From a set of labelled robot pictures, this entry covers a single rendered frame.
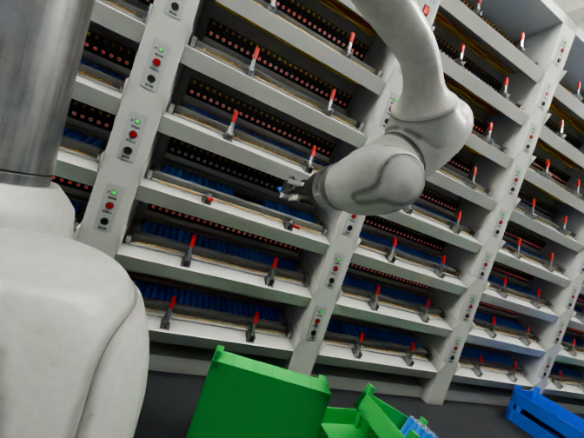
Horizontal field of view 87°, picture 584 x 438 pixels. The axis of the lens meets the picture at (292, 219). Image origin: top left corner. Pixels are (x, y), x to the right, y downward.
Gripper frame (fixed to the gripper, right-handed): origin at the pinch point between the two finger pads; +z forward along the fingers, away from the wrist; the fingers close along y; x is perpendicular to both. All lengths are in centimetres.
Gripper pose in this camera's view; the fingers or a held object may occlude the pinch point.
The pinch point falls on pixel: (291, 193)
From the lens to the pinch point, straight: 80.3
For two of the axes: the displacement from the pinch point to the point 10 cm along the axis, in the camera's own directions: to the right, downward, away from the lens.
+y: -8.8, -2.9, -3.8
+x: -2.8, 9.6, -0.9
